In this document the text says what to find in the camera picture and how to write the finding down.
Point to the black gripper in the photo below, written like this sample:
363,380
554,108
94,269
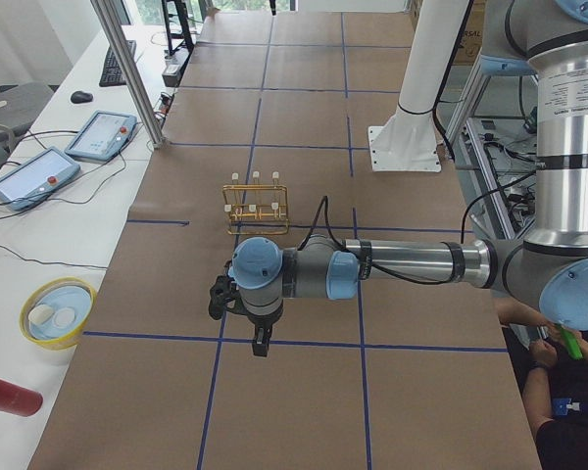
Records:
260,323

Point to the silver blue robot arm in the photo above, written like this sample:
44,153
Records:
546,269

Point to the blue horizontal tape line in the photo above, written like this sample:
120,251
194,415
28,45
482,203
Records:
339,345

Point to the blue vertical tape line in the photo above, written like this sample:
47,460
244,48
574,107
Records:
211,396

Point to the yellow bowl with blue lid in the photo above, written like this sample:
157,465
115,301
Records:
54,316

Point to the far blue teach pendant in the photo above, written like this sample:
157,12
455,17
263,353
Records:
102,137

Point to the blue teach pendant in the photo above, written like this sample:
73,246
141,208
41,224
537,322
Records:
31,183
102,137

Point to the near blue teach pendant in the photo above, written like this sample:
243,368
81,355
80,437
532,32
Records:
31,183

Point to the red cylinder bottle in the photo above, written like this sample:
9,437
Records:
18,400

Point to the black keyboard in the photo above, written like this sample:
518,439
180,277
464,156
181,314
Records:
111,74

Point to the black computer mouse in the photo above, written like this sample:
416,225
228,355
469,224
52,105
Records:
81,97

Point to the green handheld object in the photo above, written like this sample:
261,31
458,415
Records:
569,338

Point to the seated person in black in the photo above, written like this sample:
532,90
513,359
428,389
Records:
553,385

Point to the black metal rack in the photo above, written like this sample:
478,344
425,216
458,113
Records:
177,9

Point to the grey office chair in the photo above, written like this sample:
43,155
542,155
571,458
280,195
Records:
20,106

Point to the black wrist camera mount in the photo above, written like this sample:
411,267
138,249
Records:
224,297

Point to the gold wire cup holder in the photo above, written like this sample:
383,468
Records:
256,208

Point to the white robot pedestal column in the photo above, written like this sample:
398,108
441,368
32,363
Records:
407,141

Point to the aluminium frame post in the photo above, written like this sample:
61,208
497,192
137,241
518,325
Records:
112,27

